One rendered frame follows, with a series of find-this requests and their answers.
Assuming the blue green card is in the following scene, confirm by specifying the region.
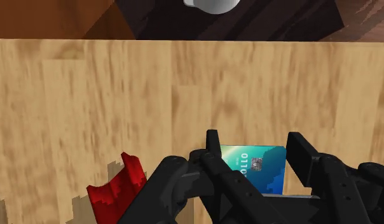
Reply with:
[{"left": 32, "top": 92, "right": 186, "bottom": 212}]
[{"left": 220, "top": 144, "right": 287, "bottom": 196}]

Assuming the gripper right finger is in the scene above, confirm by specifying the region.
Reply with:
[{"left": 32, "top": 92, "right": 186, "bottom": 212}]
[{"left": 285, "top": 131, "right": 384, "bottom": 224}]

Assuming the red cloth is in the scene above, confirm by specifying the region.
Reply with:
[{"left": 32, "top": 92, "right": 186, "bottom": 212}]
[{"left": 86, "top": 151, "right": 148, "bottom": 224}]

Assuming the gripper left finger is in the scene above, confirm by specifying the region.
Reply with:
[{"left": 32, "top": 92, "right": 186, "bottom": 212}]
[{"left": 117, "top": 129, "right": 289, "bottom": 224}]

